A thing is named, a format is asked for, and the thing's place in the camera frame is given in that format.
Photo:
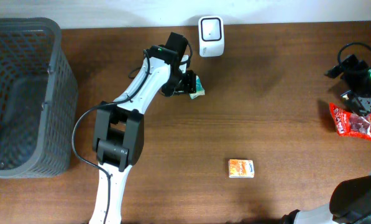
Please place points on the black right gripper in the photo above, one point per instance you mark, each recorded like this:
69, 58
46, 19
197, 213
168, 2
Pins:
355, 101

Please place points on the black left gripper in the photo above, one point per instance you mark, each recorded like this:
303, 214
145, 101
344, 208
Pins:
188, 83

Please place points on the teal tissue pack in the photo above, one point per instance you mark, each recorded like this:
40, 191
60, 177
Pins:
199, 89

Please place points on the red snack bag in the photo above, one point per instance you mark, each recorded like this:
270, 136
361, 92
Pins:
350, 124

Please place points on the orange tissue pack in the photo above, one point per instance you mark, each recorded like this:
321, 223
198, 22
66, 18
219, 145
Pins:
240, 168

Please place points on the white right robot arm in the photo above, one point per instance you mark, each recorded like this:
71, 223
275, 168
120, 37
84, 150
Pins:
351, 200

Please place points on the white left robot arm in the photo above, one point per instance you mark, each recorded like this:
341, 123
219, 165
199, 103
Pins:
118, 138

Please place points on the white barcode scanner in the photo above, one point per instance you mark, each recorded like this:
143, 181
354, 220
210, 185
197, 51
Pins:
211, 36

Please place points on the grey plastic mesh basket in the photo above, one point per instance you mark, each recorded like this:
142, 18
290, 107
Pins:
38, 99

